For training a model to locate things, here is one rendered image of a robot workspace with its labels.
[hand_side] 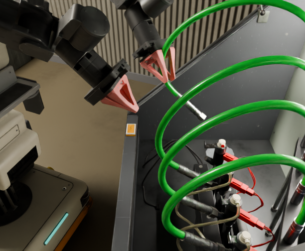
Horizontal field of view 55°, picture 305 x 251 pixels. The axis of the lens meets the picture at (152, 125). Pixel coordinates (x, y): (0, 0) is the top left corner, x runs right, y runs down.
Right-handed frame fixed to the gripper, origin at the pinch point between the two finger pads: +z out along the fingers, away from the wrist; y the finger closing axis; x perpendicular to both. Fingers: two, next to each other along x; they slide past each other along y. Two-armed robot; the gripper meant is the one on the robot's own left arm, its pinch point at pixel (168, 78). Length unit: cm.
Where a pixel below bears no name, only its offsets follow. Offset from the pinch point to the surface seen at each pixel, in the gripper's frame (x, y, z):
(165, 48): -4.7, -1.8, -6.0
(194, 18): -14.9, -1.7, -7.2
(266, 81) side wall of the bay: -6.2, 37.3, 12.0
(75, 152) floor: 156, 55, -4
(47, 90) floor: 211, 88, -75
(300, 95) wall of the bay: -13.7, 36.0, 20.4
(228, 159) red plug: -4.4, 1.2, 24.4
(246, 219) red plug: -9.9, -10.5, 34.4
